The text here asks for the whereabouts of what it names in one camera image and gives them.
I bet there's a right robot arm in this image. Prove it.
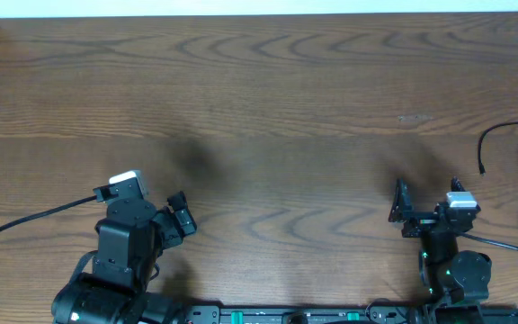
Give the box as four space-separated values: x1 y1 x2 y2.
388 178 492 323

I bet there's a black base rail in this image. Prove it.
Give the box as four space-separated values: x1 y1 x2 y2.
184 299 518 324

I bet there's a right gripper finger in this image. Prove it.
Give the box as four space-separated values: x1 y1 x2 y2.
388 178 413 223
450 177 480 212

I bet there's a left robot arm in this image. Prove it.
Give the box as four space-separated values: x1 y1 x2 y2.
51 192 197 323

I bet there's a black usb cable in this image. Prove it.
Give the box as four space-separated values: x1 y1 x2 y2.
477 120 518 176

